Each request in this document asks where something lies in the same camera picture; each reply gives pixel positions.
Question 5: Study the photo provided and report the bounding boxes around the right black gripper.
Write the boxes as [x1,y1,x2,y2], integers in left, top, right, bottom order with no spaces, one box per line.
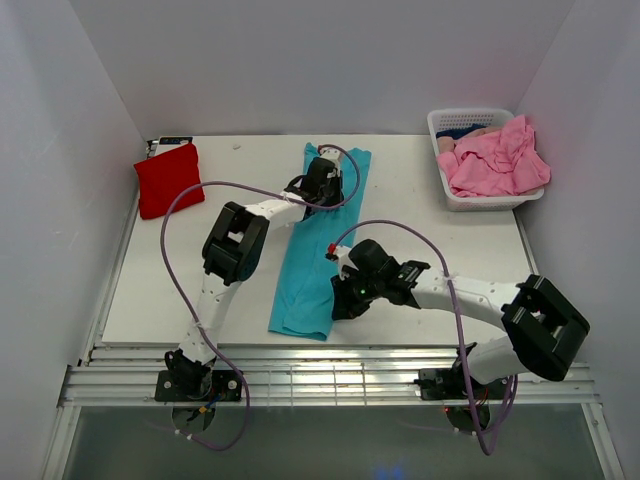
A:
[331,268,383,321]

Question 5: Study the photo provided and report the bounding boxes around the teal t shirt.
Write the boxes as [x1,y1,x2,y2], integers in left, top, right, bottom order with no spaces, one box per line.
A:
[268,148,372,341]

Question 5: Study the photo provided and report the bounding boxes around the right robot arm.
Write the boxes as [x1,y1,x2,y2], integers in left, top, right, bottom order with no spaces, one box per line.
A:
[326,239,590,399]

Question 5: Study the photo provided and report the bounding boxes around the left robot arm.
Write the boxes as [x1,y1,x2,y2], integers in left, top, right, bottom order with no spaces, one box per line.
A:
[165,147,350,400]

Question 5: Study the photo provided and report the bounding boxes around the beige garment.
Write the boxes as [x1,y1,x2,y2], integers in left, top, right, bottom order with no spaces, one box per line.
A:
[436,126,499,153]

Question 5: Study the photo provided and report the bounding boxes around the dark blue garment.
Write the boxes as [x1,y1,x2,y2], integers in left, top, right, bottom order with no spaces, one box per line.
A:
[436,126,482,140]

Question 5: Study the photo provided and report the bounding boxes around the folded red t shirt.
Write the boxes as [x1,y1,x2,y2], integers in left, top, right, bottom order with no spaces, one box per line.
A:
[134,143,201,220]

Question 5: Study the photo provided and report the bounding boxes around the blue label plate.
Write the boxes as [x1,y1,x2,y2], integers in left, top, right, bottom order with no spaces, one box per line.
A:
[158,136,193,146]

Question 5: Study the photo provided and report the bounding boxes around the white plastic basket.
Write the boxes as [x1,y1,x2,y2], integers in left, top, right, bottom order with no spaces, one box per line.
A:
[427,108,546,211]

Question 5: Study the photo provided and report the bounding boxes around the pink t shirt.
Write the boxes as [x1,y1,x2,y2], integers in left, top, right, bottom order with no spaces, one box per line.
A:
[436,115,551,198]

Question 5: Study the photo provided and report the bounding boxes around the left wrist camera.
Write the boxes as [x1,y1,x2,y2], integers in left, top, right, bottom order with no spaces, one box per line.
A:
[318,146,344,176]

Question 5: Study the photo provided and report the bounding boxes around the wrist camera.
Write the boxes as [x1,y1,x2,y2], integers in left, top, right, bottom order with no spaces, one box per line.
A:
[318,146,344,176]
[326,244,357,280]

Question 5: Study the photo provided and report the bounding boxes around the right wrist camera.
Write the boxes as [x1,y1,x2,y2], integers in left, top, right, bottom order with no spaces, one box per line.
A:
[326,244,357,280]

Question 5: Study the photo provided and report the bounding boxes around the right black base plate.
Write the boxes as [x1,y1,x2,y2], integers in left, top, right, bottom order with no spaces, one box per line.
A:
[413,368,508,402]

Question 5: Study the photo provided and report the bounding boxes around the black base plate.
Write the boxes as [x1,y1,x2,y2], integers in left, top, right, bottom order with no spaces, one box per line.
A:
[413,368,508,402]
[153,370,242,403]

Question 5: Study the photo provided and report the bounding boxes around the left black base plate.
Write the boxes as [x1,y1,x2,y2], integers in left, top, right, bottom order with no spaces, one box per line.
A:
[153,370,242,403]

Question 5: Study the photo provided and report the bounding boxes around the aluminium rail frame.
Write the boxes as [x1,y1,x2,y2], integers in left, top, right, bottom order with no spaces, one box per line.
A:
[57,199,601,411]

